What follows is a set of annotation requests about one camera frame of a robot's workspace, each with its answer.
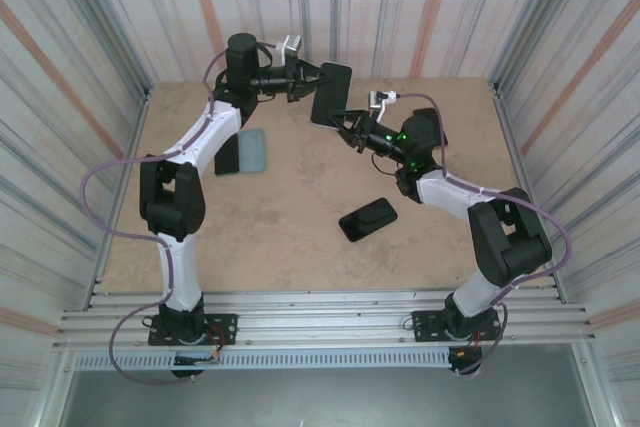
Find clear phone case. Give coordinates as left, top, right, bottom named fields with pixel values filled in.
left=309, top=61, right=353, bottom=130

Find black phone case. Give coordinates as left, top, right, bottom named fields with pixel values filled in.
left=338, top=197, right=399, bottom=244

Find light blue phone case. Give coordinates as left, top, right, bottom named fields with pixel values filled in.
left=237, top=127, right=270, bottom=175

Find black smartphone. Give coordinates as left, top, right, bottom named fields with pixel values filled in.
left=214, top=135, right=241, bottom=177

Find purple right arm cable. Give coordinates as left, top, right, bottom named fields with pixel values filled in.
left=394, top=91, right=574, bottom=378

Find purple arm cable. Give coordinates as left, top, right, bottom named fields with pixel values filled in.
left=81, top=41, right=281, bottom=387
left=394, top=91, right=574, bottom=378

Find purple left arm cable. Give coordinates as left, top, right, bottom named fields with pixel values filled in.
left=81, top=41, right=281, bottom=387

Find aluminium rail frame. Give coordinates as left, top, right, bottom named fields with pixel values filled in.
left=52, top=289, right=599, bottom=353

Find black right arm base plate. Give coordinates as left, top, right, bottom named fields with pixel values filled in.
left=410, top=309, right=502, bottom=344

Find grey slotted cable duct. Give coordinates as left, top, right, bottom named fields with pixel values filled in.
left=73, top=350, right=454, bottom=371

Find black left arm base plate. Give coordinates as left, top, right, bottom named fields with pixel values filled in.
left=148, top=313, right=239, bottom=347

